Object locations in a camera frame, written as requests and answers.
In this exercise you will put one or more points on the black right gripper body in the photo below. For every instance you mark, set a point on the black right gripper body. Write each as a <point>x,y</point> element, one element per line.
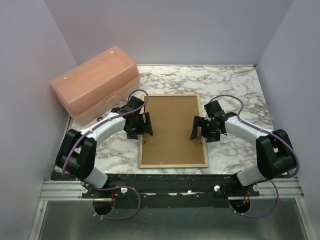
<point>208,127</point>

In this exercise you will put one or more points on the translucent orange plastic box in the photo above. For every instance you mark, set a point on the translucent orange plastic box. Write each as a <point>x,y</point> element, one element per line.
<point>97,85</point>

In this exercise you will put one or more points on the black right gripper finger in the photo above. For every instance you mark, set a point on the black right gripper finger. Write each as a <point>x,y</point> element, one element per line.
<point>213,137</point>
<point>197,123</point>

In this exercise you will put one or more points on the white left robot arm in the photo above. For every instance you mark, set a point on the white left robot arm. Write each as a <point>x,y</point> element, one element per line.
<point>77,152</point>

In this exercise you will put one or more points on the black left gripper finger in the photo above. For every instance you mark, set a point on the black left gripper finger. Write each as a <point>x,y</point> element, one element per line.
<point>132,134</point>
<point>147,124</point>

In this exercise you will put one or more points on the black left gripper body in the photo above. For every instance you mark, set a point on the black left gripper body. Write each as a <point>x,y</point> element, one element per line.
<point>139,126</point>

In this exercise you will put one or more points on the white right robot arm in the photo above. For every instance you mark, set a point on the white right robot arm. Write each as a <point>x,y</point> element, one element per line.
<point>274,152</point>

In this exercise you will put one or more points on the aluminium mounting rail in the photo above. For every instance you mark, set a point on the aluminium mounting rail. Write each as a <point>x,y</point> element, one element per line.
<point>173,185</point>

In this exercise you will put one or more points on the blue wooden picture frame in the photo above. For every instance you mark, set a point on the blue wooden picture frame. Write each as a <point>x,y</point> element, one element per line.
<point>172,165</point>

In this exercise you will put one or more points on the brown cardboard backing board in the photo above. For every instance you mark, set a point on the brown cardboard backing board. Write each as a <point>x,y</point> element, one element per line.
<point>172,130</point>

